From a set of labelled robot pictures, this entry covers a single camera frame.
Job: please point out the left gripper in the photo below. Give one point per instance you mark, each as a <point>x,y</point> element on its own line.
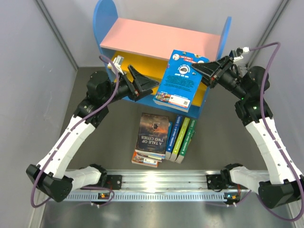
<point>143,84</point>

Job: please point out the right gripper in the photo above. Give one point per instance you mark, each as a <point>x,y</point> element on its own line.
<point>210,69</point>

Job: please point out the light blue cover treehouse book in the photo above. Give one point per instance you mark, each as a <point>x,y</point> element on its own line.
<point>180,81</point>

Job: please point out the dark blue spine treehouse book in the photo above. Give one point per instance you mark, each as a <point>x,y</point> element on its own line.
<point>174,131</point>

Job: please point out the lime green spine treehouse book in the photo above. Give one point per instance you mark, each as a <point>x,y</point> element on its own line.
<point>179,139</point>

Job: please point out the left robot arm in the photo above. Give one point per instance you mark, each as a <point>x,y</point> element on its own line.
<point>86,118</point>

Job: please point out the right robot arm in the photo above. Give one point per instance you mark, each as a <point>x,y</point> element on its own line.
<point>259,122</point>

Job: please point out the light blue book under stack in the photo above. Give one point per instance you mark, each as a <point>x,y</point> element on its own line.
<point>169,133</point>

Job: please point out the orange bottom stack book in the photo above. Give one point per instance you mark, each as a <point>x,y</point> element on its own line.
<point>141,160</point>

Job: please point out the Tale of Two Cities book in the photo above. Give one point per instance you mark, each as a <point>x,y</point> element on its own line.
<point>151,118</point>

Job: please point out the blue pink yellow bookshelf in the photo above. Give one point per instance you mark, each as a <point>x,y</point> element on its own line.
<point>148,46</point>

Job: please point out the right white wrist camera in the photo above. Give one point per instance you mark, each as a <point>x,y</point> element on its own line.
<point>238,53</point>

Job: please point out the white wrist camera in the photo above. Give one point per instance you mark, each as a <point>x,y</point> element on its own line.
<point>117,61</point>
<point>238,53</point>

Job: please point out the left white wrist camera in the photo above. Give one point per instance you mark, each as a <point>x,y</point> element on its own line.
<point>117,61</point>

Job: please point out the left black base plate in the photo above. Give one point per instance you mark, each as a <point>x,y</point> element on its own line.
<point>113,182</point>

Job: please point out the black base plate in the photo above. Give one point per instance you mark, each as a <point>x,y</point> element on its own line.
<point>216,182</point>
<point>113,182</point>

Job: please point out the aluminium mounting rail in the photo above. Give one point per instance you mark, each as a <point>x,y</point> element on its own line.
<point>166,183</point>

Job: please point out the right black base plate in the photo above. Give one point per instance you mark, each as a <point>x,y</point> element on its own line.
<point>216,182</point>

